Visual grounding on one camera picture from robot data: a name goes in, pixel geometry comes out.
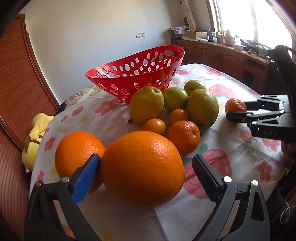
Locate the light patterned curtain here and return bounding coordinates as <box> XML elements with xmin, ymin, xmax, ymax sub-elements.
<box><xmin>180</xmin><ymin>0</ymin><xmax>200</xmax><ymax>31</ymax></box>

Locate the yellow-green pear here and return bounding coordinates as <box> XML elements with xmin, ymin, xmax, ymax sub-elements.
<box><xmin>129</xmin><ymin>86</ymin><xmax>165</xmax><ymax>125</ymax></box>
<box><xmin>187</xmin><ymin>89</ymin><xmax>219</xmax><ymax>130</ymax></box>

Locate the floral strawberry tablecloth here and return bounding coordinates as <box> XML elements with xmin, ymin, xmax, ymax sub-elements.
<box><xmin>31</xmin><ymin>64</ymin><xmax>284</xmax><ymax>240</ymax></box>

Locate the red perforated plastic basket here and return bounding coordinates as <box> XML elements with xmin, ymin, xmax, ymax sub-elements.
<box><xmin>85</xmin><ymin>45</ymin><xmax>185</xmax><ymax>103</ymax></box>

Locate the small yellow-green apple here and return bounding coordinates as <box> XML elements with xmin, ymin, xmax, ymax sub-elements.
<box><xmin>184</xmin><ymin>80</ymin><xmax>206</xmax><ymax>96</ymax></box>

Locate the person's right hand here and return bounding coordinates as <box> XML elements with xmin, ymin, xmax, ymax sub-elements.
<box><xmin>281</xmin><ymin>141</ymin><xmax>296</xmax><ymax>170</ymax></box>

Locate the white wall switch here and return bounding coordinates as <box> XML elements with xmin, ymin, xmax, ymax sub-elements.
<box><xmin>135</xmin><ymin>32</ymin><xmax>145</xmax><ymax>38</ymax></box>

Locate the wooden door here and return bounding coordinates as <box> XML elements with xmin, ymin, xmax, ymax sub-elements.
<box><xmin>1</xmin><ymin>14</ymin><xmax>59</xmax><ymax>240</ymax></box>

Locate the wooden sideboard cabinet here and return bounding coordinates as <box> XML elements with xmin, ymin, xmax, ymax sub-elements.
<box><xmin>171</xmin><ymin>39</ymin><xmax>269</xmax><ymax>94</ymax></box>

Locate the medium mandarin orange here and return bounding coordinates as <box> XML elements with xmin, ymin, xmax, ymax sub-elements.
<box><xmin>167</xmin><ymin>120</ymin><xmax>201</xmax><ymax>155</ymax></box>

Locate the patterned bed quilt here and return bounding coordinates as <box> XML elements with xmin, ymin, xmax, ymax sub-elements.
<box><xmin>55</xmin><ymin>85</ymin><xmax>101</xmax><ymax>115</ymax></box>

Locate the green apple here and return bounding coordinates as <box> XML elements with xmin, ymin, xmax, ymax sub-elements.
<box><xmin>163</xmin><ymin>87</ymin><xmax>189</xmax><ymax>113</ymax></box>

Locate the pink white bottle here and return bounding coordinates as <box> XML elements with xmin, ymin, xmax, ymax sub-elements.
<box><xmin>224</xmin><ymin>30</ymin><xmax>234</xmax><ymax>46</ymax></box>

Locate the small tangerine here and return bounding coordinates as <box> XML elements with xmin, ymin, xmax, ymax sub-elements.
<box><xmin>142</xmin><ymin>118</ymin><xmax>166</xmax><ymax>136</ymax></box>
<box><xmin>169</xmin><ymin>108</ymin><xmax>189</xmax><ymax>125</ymax></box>

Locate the yellow plush toy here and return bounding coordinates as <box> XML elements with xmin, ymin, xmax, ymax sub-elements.
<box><xmin>22</xmin><ymin>113</ymin><xmax>54</xmax><ymax>173</ymax></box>

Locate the large orange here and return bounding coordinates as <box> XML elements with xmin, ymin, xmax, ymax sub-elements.
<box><xmin>100</xmin><ymin>131</ymin><xmax>185</xmax><ymax>208</ymax></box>
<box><xmin>54</xmin><ymin>131</ymin><xmax>106</xmax><ymax>194</ymax></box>

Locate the cardboard box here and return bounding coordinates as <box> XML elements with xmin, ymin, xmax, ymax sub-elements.
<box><xmin>185</xmin><ymin>30</ymin><xmax>207</xmax><ymax>40</ymax></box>

